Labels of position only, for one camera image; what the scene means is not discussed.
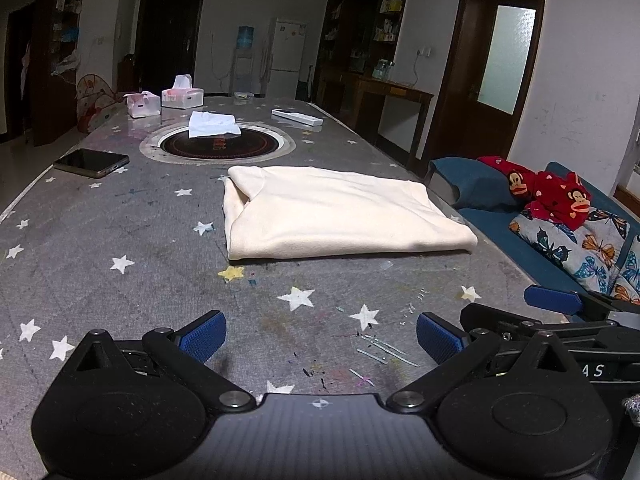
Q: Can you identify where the large white tissue box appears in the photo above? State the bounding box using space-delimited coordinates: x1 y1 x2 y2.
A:
161 75 204 109

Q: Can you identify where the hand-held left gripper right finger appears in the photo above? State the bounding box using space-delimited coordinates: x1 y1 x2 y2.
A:
386 311 583 413

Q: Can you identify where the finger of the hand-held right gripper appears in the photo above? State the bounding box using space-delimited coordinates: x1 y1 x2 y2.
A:
459 303 622 337
524 284 640 317

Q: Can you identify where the blue sofa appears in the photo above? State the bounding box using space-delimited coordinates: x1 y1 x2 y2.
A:
425 156 640 311

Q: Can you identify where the white plastic bag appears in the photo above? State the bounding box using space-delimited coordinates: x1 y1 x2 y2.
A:
50 49 81 78

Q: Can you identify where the pink printed round panel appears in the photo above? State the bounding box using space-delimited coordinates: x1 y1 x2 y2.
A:
75 72 126 133

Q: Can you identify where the dark entrance door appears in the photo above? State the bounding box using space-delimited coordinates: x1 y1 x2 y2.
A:
135 0 206 94

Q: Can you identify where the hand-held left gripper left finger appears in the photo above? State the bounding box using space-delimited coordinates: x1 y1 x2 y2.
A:
60 310 256 413

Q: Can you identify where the butterfly-print cushion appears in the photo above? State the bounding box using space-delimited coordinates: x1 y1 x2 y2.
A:
509 207 640 306

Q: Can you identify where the red monkey-print garment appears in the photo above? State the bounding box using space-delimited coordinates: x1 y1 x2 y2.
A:
477 156 593 231

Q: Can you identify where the white tissue sheet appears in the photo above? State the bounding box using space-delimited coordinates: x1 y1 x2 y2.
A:
188 111 242 139

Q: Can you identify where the wooden side table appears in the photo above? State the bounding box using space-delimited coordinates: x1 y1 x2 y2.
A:
317 71 435 171

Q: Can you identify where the dark cabinet with plastic bag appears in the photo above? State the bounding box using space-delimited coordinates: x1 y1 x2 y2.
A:
30 0 87 147

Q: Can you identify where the white water dispenser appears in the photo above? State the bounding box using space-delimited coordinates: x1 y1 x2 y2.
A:
232 49 256 96

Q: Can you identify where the cream towel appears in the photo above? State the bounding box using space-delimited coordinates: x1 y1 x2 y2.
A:
222 165 478 262

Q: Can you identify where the dark glass-front cabinet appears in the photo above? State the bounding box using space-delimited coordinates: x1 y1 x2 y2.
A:
312 0 411 106

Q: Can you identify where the round built-in cooktop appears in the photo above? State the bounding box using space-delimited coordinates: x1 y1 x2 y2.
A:
139 122 297 163

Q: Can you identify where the white remote control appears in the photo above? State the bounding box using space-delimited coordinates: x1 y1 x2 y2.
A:
271 108 324 127

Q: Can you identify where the wooden door with frosted glass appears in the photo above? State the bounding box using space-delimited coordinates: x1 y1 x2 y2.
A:
407 0 548 171

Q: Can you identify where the white refrigerator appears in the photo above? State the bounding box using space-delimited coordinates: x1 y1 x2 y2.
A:
270 18 307 98

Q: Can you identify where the grey star-print tablecloth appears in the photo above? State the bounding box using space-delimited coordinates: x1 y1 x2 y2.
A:
0 95 568 480

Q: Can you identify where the dark smartphone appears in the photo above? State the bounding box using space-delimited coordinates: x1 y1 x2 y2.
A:
53 148 130 180

